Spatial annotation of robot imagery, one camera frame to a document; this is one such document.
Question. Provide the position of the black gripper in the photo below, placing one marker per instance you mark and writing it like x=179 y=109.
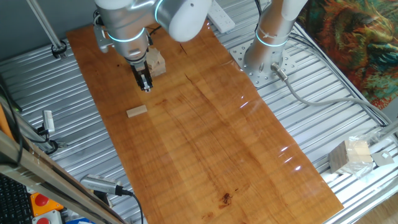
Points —
x=138 y=70

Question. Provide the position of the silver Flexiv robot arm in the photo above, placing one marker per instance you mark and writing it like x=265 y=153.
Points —
x=186 y=18

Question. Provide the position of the wood grain vinyl mat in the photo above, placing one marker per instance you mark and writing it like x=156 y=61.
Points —
x=202 y=140

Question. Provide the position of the black pole clamp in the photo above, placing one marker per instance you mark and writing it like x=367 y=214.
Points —
x=59 y=49

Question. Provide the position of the white power strip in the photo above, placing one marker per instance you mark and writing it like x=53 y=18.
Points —
x=224 y=20

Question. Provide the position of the grey metal pole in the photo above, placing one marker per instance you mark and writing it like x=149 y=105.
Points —
x=46 y=26

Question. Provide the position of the orange wooden board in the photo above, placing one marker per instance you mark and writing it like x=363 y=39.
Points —
x=4 y=124

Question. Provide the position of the blue and white bag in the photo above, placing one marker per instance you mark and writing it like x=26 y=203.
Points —
x=77 y=221

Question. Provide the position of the orange box with red button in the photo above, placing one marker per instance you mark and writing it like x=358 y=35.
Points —
x=51 y=207

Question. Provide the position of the grey box with red button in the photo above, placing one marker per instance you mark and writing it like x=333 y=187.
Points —
x=56 y=217

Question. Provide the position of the black keyboard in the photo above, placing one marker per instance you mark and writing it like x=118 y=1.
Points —
x=12 y=202

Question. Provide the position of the spare wooden block bundle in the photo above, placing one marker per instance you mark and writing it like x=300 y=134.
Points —
x=342 y=155

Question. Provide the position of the colourful painting cloth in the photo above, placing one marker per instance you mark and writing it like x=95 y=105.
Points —
x=357 y=37

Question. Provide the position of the clear plastic bag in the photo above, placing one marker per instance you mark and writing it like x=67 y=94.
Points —
x=363 y=169

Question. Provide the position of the metal plate with square hole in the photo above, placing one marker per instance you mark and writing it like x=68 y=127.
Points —
x=377 y=158

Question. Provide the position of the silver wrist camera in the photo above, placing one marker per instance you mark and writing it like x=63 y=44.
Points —
x=101 y=39

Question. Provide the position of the silver depth camera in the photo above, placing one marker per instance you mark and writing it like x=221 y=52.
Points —
x=99 y=184
x=48 y=121

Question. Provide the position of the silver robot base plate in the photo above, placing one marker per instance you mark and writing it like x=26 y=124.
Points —
x=264 y=79

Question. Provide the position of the dark camera stand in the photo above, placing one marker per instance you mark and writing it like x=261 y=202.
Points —
x=102 y=197

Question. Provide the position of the beige frame bar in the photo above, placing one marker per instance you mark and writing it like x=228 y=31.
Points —
x=46 y=183

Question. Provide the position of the grey aluminium frame post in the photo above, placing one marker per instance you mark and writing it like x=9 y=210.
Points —
x=392 y=107

